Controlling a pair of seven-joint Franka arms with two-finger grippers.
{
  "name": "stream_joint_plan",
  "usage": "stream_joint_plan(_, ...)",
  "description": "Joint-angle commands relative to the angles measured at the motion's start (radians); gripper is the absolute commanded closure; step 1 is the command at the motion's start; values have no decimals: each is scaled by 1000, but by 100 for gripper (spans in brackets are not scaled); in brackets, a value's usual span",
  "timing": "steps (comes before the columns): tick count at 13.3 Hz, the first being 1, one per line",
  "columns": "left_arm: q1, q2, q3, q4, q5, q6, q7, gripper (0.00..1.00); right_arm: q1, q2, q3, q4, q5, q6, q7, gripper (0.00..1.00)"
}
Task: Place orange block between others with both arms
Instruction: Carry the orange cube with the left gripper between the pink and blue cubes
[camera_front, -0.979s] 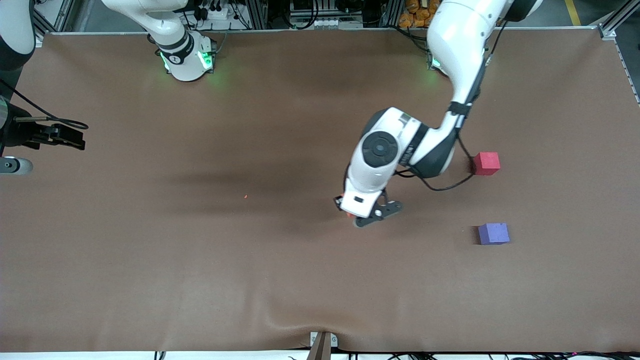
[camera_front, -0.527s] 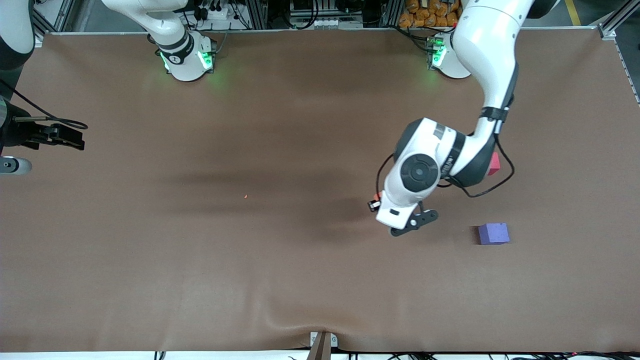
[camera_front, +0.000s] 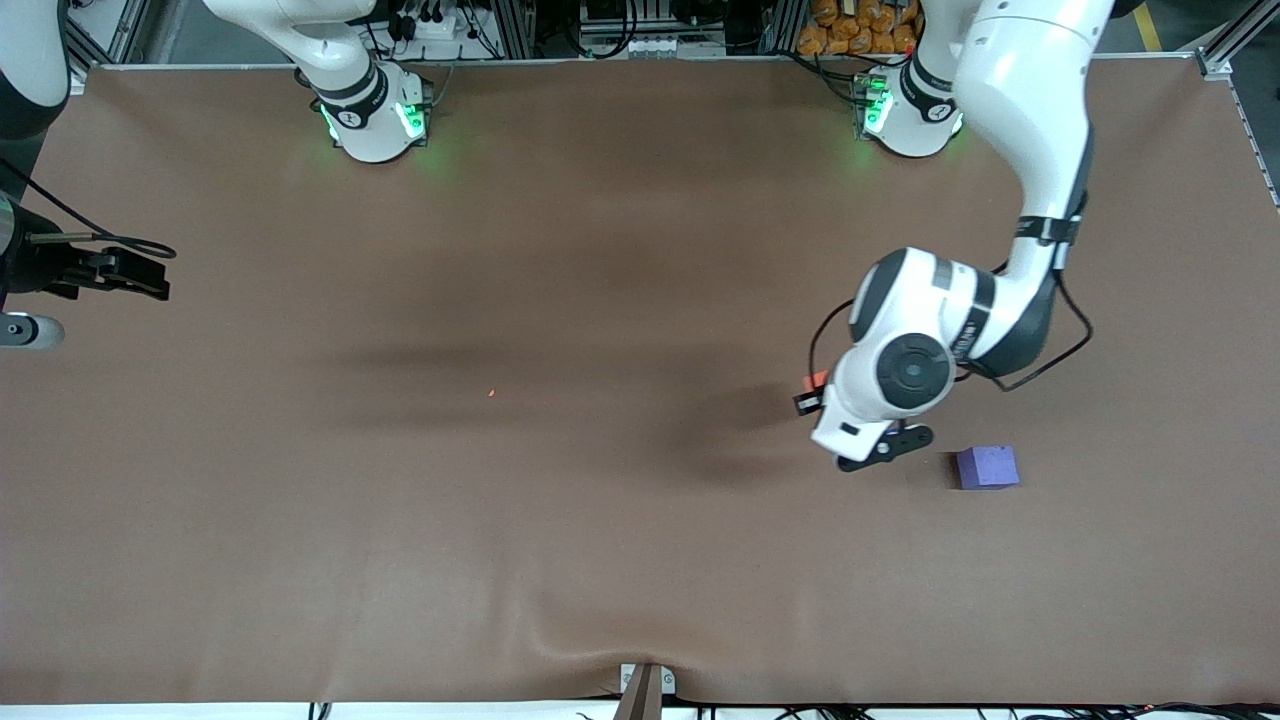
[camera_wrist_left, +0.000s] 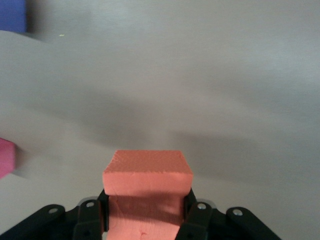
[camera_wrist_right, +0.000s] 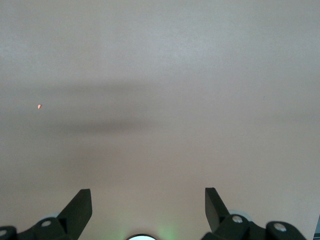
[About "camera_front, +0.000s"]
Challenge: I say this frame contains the purple foam block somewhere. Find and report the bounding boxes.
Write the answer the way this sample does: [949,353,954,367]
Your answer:
[955,445,1021,491]

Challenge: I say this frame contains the brown table cover sheet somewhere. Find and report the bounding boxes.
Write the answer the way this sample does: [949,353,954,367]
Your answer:
[0,55,1280,706]

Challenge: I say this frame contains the white power strip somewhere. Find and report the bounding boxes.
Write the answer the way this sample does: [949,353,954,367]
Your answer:
[398,3,463,41]

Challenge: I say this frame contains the aluminium frame beam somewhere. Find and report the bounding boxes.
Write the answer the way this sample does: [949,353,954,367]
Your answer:
[1195,0,1280,206]
[65,0,151,86]

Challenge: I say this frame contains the metal bracket with brown post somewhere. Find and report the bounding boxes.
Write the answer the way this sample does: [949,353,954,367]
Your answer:
[613,663,677,720]

